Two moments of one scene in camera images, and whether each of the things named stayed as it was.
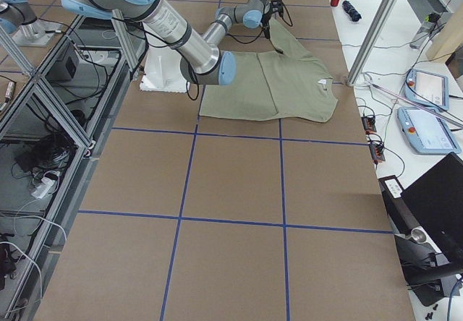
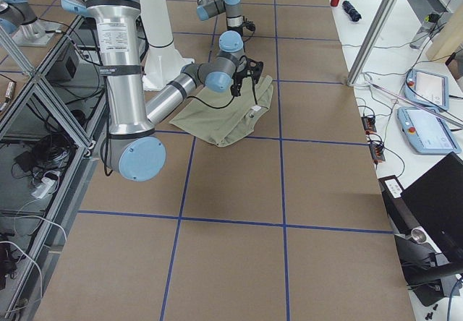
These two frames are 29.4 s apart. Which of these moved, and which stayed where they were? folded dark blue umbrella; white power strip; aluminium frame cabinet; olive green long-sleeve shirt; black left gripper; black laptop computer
Moved: black left gripper; olive green long-sleeve shirt
Stayed: aluminium frame cabinet; folded dark blue umbrella; white power strip; black laptop computer
